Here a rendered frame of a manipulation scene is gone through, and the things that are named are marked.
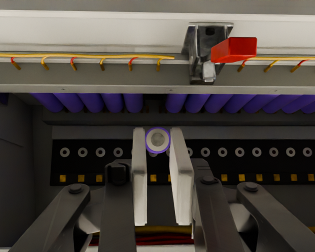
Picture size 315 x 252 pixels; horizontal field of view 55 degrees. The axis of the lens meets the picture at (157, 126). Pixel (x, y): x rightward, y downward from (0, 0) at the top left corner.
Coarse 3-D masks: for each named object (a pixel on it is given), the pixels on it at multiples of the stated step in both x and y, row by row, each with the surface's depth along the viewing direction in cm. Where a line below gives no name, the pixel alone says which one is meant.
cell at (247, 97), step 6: (234, 96) 28; (240, 96) 27; (246, 96) 27; (252, 96) 26; (228, 102) 30; (234, 102) 29; (240, 102) 28; (246, 102) 28; (228, 108) 31; (234, 108) 30
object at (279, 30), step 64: (0, 0) 17; (64, 0) 18; (128, 0) 18; (192, 0) 18; (256, 0) 18; (0, 128) 29; (64, 128) 35; (128, 128) 36; (192, 128) 36; (256, 128) 36
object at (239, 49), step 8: (224, 40) 13; (232, 40) 12; (240, 40) 12; (248, 40) 12; (256, 40) 12; (216, 48) 15; (224, 48) 13; (232, 48) 12; (240, 48) 12; (248, 48) 12; (256, 48) 13; (208, 56) 17; (216, 56) 15; (224, 56) 13; (232, 56) 13; (240, 56) 13; (248, 56) 13; (208, 64) 19; (208, 72) 19
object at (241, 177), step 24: (72, 144) 35; (96, 144) 36; (120, 144) 36; (192, 144) 36; (216, 144) 36; (240, 144) 36; (264, 144) 36; (288, 144) 36; (312, 144) 37; (72, 168) 35; (96, 168) 35; (168, 168) 35; (216, 168) 36; (240, 168) 36; (264, 168) 36; (288, 168) 36; (312, 168) 36
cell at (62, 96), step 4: (56, 96) 26; (60, 96) 26; (64, 96) 26; (68, 96) 27; (72, 96) 27; (76, 96) 28; (60, 100) 28; (64, 100) 27; (68, 100) 27; (72, 100) 28; (76, 100) 29; (80, 100) 30; (64, 104) 29; (68, 104) 28; (72, 104) 29; (76, 104) 29; (80, 104) 30; (68, 108) 30; (72, 108) 30; (76, 108) 30; (80, 108) 31
